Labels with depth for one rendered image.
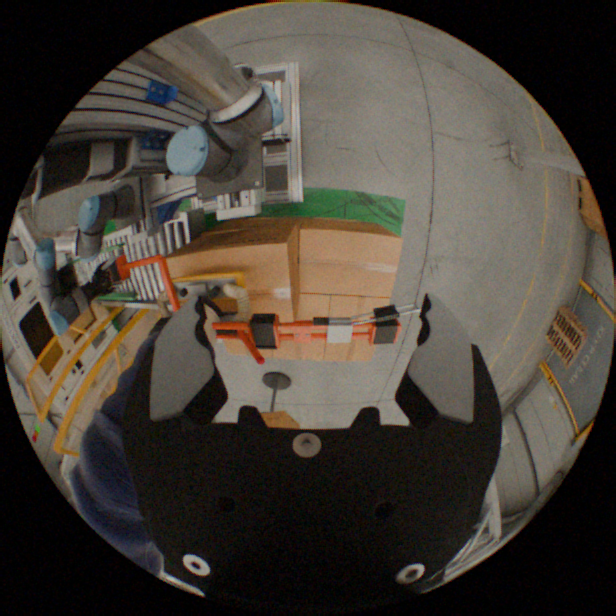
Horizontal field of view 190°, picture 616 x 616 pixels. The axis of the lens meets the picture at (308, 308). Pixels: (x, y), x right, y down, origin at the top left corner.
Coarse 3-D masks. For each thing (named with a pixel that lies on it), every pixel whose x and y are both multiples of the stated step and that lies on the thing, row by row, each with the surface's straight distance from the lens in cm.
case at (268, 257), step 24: (216, 240) 100; (240, 240) 87; (264, 240) 79; (288, 240) 75; (168, 264) 96; (192, 264) 87; (216, 264) 81; (240, 264) 77; (264, 264) 75; (288, 264) 73; (264, 288) 79; (288, 288) 77; (264, 312) 85; (288, 312) 83
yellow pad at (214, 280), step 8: (224, 272) 68; (232, 272) 66; (240, 272) 65; (176, 280) 78; (184, 280) 76; (192, 280) 74; (200, 280) 72; (208, 280) 70; (216, 280) 68; (224, 280) 67; (232, 280) 66; (240, 280) 65; (176, 288) 79; (184, 288) 76; (208, 288) 71; (216, 288) 67; (184, 296) 76; (216, 296) 71; (224, 296) 70
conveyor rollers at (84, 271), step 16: (176, 224) 138; (112, 240) 199; (128, 240) 178; (144, 240) 163; (160, 240) 150; (176, 240) 140; (112, 256) 207; (128, 256) 185; (80, 272) 297; (144, 272) 174; (160, 272) 162; (128, 288) 207; (144, 288) 186; (160, 288) 168
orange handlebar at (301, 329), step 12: (132, 264) 74; (144, 264) 68; (168, 276) 64; (168, 288) 65; (216, 324) 63; (228, 324) 61; (240, 324) 60; (288, 324) 56; (300, 324) 55; (312, 324) 55; (360, 324) 57; (216, 336) 66; (228, 336) 64; (288, 336) 58; (300, 336) 57; (312, 336) 58; (324, 336) 58; (360, 336) 59
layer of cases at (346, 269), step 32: (224, 224) 148; (256, 224) 130; (288, 224) 124; (320, 224) 127; (352, 224) 141; (320, 256) 114; (352, 256) 116; (384, 256) 120; (320, 288) 122; (352, 288) 124; (384, 288) 129; (352, 320) 137; (288, 352) 156; (320, 352) 154; (352, 352) 157
